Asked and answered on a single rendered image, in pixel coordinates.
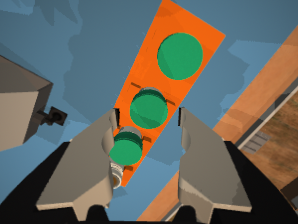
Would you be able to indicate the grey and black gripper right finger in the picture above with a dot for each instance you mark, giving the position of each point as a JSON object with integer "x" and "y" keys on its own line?
{"x": 222, "y": 184}

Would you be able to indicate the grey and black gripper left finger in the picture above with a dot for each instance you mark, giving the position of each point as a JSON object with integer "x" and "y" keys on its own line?
{"x": 76, "y": 175}

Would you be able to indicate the grey table edge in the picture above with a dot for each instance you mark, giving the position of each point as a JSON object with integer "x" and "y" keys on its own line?
{"x": 278, "y": 103}

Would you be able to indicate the blue bench mat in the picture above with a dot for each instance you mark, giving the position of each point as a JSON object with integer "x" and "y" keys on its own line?
{"x": 87, "y": 49}

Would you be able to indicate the beige key housing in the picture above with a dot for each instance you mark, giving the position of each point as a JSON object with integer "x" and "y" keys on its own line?
{"x": 22, "y": 105}

